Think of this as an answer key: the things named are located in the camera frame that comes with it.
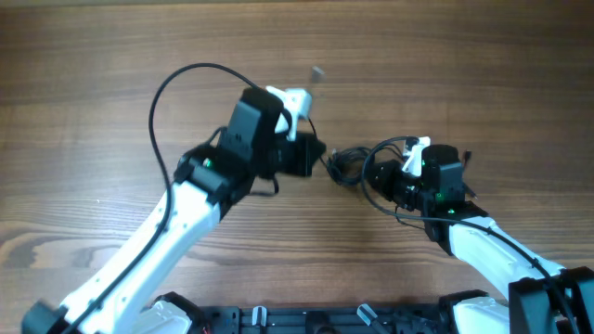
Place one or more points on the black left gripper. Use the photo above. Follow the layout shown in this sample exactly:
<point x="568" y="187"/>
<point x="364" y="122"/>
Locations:
<point x="303" y="148"/>

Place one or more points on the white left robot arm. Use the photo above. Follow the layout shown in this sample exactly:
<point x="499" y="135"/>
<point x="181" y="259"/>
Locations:
<point x="206" y="184"/>

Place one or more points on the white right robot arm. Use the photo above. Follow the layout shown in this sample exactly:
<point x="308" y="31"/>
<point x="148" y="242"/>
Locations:
<point x="541" y="296"/>

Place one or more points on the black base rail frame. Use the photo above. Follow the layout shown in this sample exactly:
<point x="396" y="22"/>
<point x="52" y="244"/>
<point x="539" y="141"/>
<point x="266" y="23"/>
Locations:
<point x="408" y="318"/>

